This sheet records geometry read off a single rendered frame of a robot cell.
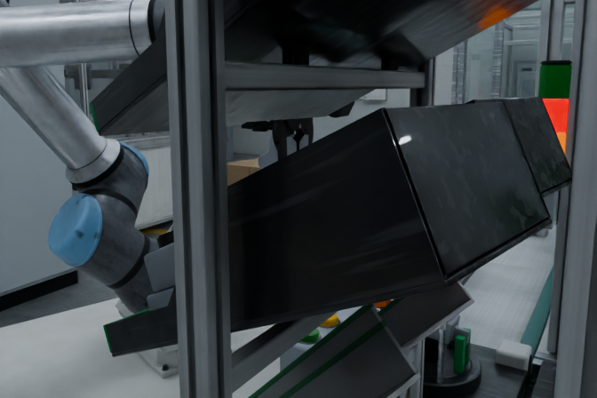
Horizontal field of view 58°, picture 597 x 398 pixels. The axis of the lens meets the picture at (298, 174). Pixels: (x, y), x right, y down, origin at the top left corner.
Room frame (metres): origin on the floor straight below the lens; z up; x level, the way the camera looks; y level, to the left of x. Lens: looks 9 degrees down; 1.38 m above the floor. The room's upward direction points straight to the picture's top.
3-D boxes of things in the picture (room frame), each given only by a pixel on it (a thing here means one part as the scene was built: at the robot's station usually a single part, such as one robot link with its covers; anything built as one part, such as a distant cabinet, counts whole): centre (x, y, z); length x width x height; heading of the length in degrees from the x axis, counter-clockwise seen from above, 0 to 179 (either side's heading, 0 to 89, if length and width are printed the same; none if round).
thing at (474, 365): (0.72, -0.19, 0.98); 0.14 x 0.14 x 0.02
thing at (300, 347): (0.91, -0.05, 0.93); 0.21 x 0.07 x 0.06; 149
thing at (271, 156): (0.78, 0.03, 1.26); 0.06 x 0.03 x 0.09; 59
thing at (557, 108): (0.82, -0.39, 1.33); 0.05 x 0.05 x 0.05
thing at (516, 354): (0.76, -0.33, 0.97); 0.05 x 0.05 x 0.04; 59
